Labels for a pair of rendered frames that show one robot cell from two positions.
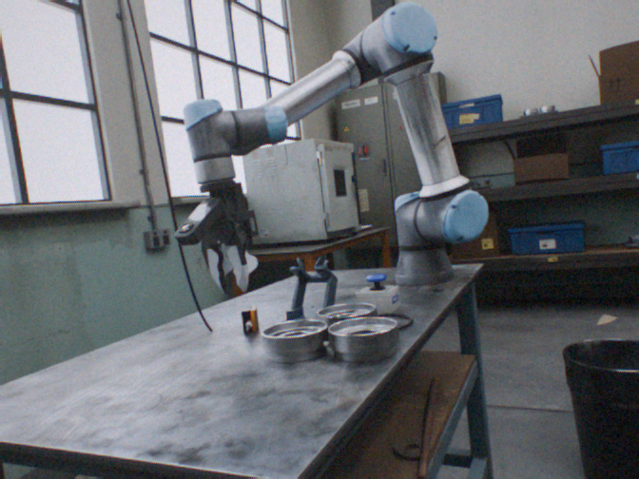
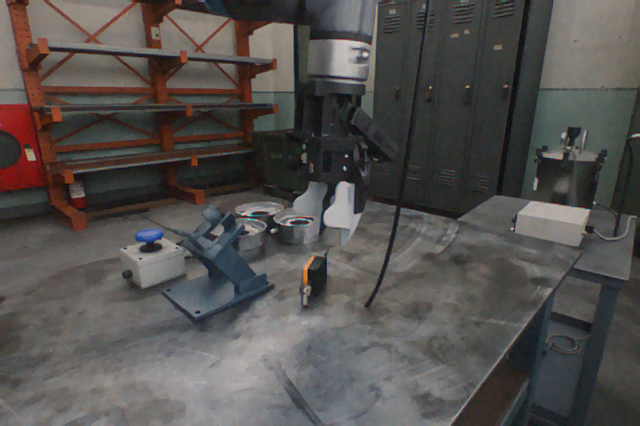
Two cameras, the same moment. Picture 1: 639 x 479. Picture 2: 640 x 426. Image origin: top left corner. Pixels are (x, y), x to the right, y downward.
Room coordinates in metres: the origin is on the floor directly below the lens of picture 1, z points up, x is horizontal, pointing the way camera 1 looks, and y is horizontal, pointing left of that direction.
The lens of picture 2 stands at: (1.46, 0.32, 1.07)
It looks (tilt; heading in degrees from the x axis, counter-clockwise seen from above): 17 degrees down; 198
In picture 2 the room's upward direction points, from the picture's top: straight up
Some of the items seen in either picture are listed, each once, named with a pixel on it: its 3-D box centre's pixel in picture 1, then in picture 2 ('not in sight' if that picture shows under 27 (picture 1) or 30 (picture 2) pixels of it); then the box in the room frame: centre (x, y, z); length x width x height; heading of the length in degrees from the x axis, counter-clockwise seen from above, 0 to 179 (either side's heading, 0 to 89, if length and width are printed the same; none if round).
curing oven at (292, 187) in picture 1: (309, 194); not in sight; (3.46, 0.07, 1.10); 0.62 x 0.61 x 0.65; 155
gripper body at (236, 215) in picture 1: (226, 214); (328, 132); (0.99, 0.18, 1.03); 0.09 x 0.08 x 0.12; 150
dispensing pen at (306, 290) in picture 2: (247, 321); (320, 268); (0.95, 0.16, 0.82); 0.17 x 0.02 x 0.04; 4
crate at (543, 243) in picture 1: (548, 238); not in sight; (4.05, -1.78, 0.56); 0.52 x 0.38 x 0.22; 62
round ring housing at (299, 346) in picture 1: (296, 340); (299, 226); (0.78, 0.06, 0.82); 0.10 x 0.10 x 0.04
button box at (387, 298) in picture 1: (379, 298); (149, 261); (1.02, -0.10, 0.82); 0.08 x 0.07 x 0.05; 155
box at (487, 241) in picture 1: (475, 233); not in sight; (4.26, -1.28, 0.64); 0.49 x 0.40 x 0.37; 70
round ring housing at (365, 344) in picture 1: (363, 338); (260, 217); (0.75, -0.04, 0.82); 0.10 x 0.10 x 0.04
